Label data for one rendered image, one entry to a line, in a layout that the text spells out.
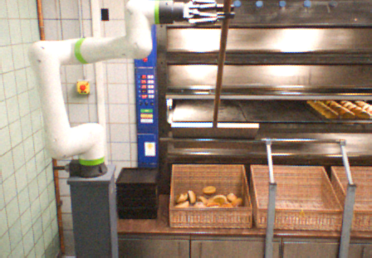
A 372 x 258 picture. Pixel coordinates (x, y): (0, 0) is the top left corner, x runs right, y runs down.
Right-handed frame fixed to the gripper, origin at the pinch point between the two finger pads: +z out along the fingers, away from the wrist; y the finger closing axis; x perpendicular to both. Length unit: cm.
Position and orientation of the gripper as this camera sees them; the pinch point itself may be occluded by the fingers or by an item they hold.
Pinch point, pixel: (225, 12)
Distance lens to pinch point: 158.6
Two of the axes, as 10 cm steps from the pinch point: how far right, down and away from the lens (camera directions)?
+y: -0.1, 9.0, -4.4
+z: 10.0, 0.0, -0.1
